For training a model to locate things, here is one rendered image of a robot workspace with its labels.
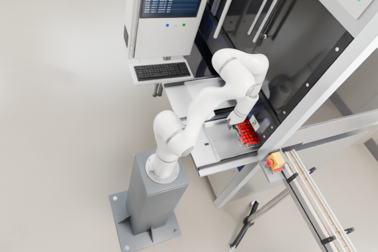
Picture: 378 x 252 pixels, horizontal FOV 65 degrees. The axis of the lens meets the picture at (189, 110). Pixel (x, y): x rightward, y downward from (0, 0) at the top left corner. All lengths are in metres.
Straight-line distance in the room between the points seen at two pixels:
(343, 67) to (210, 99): 0.54
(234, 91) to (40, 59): 2.51
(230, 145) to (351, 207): 1.77
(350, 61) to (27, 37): 3.09
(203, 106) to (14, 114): 2.06
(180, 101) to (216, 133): 0.31
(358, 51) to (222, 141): 0.93
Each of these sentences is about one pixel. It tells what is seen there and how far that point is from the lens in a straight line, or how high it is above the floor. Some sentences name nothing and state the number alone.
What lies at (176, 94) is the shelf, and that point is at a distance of 1.96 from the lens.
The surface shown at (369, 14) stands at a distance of 1.27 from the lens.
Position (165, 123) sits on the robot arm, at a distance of 1.33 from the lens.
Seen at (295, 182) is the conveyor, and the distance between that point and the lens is 1.86.
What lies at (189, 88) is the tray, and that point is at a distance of 2.02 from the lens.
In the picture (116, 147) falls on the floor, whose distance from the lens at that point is 2.70.
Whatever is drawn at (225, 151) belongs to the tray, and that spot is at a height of 0.88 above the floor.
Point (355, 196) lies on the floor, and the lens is 3.42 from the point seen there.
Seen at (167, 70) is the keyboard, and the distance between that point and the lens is 2.17.
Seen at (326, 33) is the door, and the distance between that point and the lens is 1.40.
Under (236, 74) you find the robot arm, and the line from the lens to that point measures 1.19.
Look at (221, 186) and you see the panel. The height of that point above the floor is 0.27.
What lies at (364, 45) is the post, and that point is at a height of 1.81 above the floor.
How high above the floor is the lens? 2.36
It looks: 51 degrees down
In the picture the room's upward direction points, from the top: 21 degrees clockwise
